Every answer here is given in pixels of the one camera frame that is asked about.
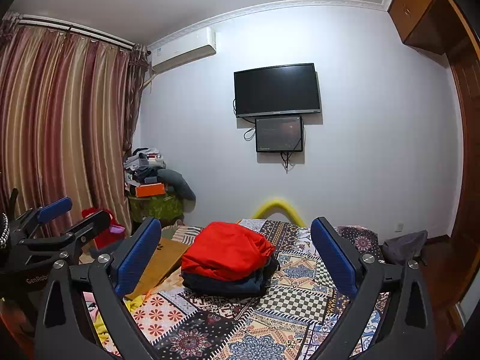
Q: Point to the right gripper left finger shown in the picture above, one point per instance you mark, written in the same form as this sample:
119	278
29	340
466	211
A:
64	328

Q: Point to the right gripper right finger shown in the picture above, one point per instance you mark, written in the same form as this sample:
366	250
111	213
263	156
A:
406	329

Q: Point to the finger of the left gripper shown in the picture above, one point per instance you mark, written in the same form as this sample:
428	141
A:
54	210

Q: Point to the red zip jacket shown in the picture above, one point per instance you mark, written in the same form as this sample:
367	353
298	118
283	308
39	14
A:
227	252

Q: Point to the yellow fleece blanket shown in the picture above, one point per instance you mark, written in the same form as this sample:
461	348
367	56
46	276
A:
114	319

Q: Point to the grey backpack on floor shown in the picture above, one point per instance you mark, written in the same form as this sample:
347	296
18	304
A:
401	249

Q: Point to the orange flat box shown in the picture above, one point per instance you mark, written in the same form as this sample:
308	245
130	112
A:
150	190

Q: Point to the striped brown curtain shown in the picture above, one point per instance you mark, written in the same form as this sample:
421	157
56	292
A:
69	109

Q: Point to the green patterned storage box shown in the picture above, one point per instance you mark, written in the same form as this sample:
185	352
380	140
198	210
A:
165	207

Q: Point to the folded blue jeans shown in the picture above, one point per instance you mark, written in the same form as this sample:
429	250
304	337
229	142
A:
254	284

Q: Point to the brown wooden wardrobe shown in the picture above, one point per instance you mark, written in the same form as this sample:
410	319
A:
439	32

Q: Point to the white wall socket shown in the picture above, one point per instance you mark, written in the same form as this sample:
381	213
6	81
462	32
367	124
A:
399	227

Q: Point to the white wall air conditioner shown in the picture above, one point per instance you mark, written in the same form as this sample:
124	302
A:
186	49

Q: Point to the small black wall monitor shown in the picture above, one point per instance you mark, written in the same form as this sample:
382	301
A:
280	134

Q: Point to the large black wall television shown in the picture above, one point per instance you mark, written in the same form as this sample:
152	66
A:
276	90

